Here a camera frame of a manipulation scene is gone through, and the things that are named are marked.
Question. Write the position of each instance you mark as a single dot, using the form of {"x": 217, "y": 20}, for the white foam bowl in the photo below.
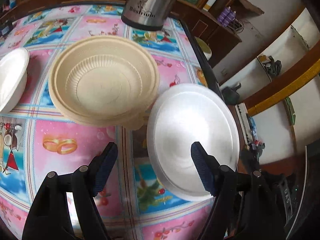
{"x": 13, "y": 78}

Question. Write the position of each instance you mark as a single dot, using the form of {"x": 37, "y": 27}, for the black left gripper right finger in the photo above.
{"x": 247, "y": 194}

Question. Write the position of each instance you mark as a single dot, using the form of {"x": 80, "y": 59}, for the small black clock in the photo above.
{"x": 6, "y": 28}

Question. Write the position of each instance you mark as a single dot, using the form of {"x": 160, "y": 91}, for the white foam plate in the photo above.
{"x": 182, "y": 115}

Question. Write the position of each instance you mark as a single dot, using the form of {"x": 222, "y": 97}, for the purple bottles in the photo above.
{"x": 226, "y": 16}

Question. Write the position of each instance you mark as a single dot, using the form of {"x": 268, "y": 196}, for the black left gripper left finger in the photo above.
{"x": 49, "y": 218}

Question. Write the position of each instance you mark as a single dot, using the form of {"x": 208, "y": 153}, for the stainless steel thermos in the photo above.
{"x": 148, "y": 15}

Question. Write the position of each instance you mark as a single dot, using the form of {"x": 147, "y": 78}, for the beige plastic bowl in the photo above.
{"x": 104, "y": 81}

